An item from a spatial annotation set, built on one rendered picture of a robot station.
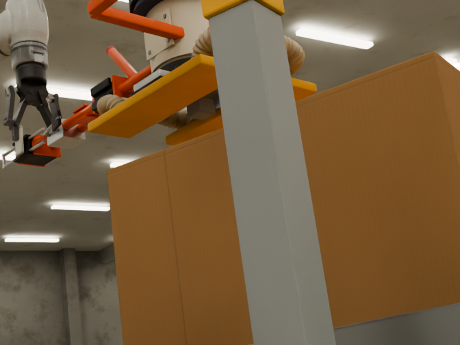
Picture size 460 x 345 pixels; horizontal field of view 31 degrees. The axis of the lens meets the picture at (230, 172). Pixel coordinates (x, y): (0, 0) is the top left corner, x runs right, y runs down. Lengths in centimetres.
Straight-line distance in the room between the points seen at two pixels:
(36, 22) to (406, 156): 124
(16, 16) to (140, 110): 71
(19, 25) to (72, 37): 791
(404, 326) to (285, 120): 26
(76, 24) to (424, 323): 899
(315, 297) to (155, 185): 60
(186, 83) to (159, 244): 29
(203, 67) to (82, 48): 895
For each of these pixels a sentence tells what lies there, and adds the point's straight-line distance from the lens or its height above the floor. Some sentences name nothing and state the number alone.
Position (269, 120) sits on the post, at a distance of 85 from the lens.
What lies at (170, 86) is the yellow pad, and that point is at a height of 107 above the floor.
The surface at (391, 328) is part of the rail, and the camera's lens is 96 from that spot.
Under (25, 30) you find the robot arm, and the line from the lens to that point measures 215.
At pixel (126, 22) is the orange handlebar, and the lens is 149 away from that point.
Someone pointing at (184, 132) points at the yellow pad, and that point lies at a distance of 169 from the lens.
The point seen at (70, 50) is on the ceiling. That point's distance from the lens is 1037.
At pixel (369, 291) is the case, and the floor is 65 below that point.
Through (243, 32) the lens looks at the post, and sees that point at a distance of 89.
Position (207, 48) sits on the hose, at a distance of 143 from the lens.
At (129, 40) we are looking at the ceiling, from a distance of 1022.
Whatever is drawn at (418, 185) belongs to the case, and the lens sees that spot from 114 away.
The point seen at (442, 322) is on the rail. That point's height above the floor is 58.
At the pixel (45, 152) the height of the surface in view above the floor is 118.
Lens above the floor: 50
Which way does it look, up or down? 17 degrees up
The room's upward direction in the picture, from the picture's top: 8 degrees counter-clockwise
